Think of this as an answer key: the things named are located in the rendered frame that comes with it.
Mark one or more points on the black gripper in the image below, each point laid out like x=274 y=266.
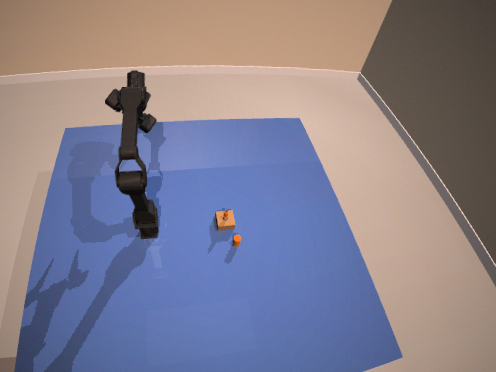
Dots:
x=145 y=123

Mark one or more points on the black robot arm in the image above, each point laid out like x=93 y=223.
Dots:
x=133 y=100

